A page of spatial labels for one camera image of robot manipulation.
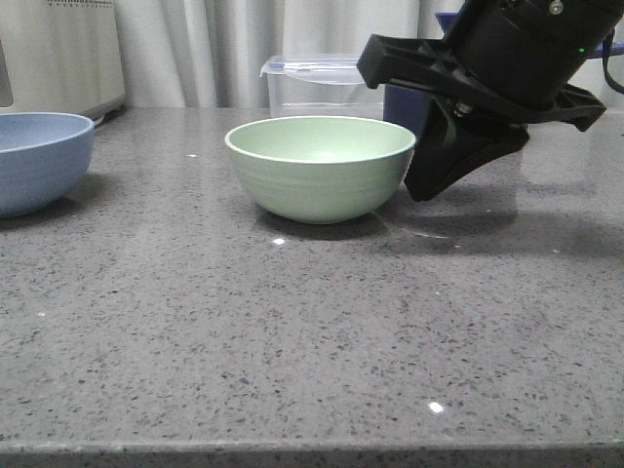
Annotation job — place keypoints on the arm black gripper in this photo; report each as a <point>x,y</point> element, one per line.
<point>513,59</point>

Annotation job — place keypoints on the light green bowl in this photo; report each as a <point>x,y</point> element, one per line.
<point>320,169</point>

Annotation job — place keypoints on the light blue bowl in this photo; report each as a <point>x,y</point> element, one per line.
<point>44,155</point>

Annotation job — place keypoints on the dark blue saucepan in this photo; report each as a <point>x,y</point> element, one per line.
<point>406,107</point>

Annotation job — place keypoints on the clear plastic food container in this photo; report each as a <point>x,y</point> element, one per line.
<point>326,84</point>

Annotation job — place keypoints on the grey curtain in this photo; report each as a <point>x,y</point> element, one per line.
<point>209,53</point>

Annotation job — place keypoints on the cream toaster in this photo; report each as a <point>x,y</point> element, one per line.
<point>60,56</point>

